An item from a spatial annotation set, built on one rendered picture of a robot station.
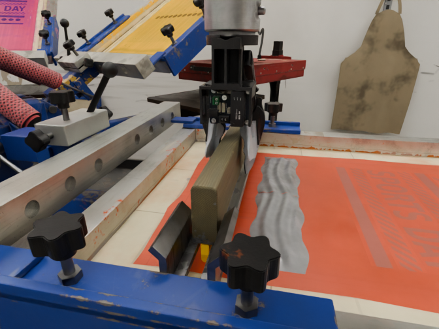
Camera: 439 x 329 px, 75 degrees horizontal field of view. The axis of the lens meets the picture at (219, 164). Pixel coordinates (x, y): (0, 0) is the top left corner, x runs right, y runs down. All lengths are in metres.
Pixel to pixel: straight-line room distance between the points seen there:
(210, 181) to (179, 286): 0.11
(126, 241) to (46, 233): 0.16
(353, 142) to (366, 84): 1.76
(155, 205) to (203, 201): 0.18
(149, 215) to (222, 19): 0.29
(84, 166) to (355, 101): 2.22
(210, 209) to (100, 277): 0.12
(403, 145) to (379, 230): 0.36
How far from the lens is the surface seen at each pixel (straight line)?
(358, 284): 0.37
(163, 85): 2.67
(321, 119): 2.54
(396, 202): 0.56
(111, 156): 0.53
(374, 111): 2.54
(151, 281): 0.29
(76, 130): 0.54
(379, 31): 2.49
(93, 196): 0.63
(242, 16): 0.40
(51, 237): 0.26
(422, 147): 0.81
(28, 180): 0.43
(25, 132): 0.66
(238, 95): 0.39
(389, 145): 0.78
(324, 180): 0.59
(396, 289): 0.39
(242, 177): 0.47
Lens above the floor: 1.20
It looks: 23 degrees down
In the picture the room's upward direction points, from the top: straight up
